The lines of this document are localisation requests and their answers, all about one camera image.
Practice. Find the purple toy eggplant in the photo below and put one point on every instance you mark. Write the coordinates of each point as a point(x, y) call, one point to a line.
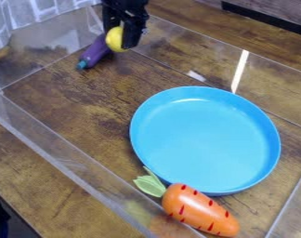
point(94, 53)

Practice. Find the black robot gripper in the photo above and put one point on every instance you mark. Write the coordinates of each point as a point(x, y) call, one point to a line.
point(115, 10)

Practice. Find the orange toy carrot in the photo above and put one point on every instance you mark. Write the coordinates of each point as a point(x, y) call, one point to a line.
point(188, 206)

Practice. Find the white patterned curtain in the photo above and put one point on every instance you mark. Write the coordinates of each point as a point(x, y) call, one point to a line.
point(19, 13)

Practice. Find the yellow toy lemon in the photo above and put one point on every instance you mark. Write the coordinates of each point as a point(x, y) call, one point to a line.
point(114, 39)

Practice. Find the blue round tray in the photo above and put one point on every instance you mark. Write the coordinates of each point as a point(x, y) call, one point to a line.
point(206, 137)

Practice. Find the clear acrylic enclosure wall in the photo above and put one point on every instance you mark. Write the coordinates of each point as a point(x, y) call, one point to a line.
point(67, 166)

